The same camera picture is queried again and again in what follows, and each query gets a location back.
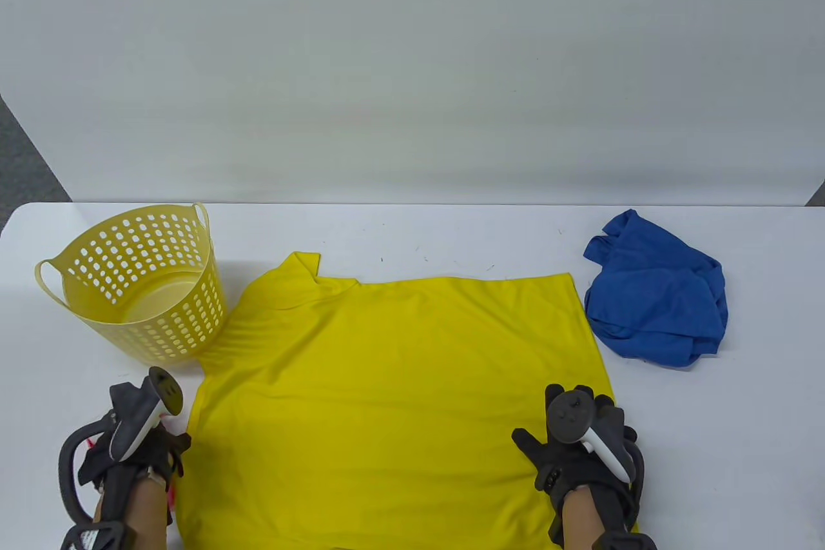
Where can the person's left forearm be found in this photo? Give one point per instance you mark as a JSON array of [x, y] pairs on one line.
[[145, 511]]

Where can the yellow perforated plastic basket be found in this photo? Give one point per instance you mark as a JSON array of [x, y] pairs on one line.
[[187, 324]]

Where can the blue t-shirt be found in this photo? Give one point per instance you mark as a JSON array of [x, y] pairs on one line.
[[651, 298]]

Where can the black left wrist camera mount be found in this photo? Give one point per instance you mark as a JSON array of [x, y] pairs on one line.
[[90, 537]]

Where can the grey left hand controller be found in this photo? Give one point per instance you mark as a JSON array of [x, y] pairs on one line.
[[138, 414]]

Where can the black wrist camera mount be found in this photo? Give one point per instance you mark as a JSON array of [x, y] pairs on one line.
[[90, 537], [625, 542]]

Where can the person's right hand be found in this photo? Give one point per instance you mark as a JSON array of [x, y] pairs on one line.
[[548, 456]]

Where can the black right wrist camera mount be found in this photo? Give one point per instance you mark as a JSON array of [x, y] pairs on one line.
[[625, 542]]

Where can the yellow t-shirt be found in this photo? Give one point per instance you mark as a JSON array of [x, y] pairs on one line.
[[387, 382]]

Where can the person's right forearm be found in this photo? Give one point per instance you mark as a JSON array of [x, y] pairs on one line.
[[580, 521]]

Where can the person's left hand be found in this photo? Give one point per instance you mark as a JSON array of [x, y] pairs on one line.
[[155, 447]]

